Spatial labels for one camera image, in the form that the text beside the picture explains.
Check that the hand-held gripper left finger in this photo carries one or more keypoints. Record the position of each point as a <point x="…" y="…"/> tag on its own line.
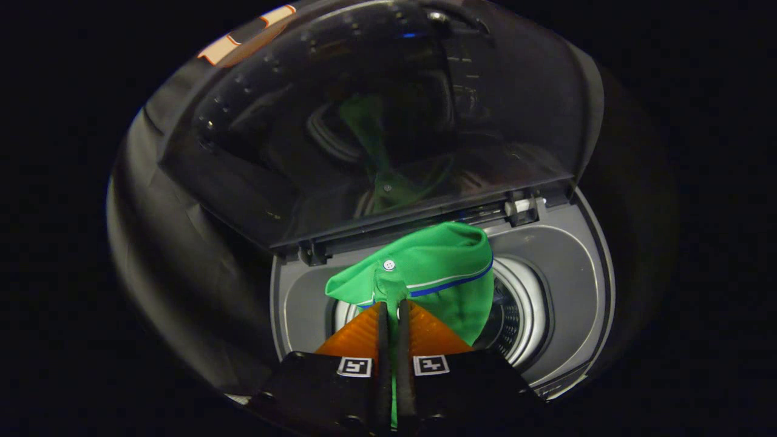
<point x="382" y="364"/>

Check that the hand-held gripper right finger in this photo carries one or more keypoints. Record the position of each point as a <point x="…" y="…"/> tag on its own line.
<point x="405" y="364"/>

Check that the green polo shirt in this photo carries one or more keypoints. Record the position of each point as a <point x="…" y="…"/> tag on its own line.
<point x="437" y="261"/>

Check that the dark glass washing machine lid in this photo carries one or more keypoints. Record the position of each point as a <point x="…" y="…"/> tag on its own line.
<point x="364" y="121"/>

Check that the black backdrop cloth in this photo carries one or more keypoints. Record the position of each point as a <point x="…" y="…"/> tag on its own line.
<point x="176" y="255"/>

